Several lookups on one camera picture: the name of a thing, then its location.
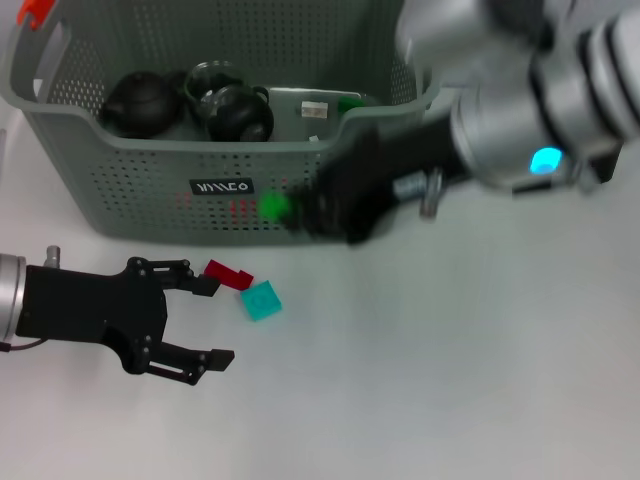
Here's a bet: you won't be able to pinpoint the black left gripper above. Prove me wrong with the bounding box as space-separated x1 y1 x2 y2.
15 256 236 387

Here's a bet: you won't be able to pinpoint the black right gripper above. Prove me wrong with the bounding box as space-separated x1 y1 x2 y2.
287 116 472 246

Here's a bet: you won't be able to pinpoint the dark green block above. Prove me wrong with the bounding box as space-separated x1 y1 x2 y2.
258 191 292 222

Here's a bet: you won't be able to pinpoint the teal square block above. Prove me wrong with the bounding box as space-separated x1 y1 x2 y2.
239 279 284 323

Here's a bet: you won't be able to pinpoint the dark red long block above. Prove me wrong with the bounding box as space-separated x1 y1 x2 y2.
203 258 254 291

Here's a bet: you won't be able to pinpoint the grey perforated storage bin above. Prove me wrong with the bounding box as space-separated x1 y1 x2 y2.
0 0 444 249

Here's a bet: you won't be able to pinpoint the black clay teapot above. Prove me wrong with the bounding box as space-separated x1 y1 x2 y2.
99 71 184 140

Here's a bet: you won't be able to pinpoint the right arm cable silver plugs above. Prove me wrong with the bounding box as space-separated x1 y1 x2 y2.
392 167 601 220

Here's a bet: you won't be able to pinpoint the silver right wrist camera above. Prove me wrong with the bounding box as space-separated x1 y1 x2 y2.
394 0 551 94

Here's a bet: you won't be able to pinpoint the orange bin handle clip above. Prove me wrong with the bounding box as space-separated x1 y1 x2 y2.
16 0 56 29

